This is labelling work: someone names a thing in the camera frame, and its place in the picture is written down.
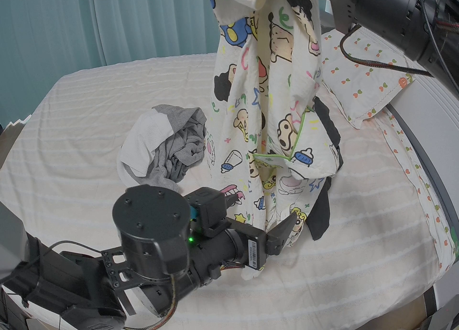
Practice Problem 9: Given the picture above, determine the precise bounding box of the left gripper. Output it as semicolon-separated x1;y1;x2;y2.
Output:
188;212;299;288

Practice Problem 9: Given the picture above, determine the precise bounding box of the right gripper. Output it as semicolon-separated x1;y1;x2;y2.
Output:
278;0;420;48

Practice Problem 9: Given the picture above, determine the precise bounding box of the white printed pyjama top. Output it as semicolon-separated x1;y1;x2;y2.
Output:
204;0;342;281

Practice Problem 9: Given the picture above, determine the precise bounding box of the bed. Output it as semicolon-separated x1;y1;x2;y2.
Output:
0;25;459;330

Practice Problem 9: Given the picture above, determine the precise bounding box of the black garment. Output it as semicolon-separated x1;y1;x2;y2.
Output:
308;96;344;242

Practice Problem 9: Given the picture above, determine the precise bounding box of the white printed pillow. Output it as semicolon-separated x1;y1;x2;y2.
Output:
320;28;417;130

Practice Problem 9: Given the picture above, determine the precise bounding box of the grey and white garment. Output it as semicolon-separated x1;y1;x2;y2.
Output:
116;104;209;193

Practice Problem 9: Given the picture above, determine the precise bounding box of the blue-green curtain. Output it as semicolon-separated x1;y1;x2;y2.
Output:
0;0;251;129

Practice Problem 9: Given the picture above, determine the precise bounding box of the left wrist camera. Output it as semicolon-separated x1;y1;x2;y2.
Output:
184;187;231;240

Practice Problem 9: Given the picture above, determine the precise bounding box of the black cable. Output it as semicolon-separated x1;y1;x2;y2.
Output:
120;273;179;330
340;24;435;78

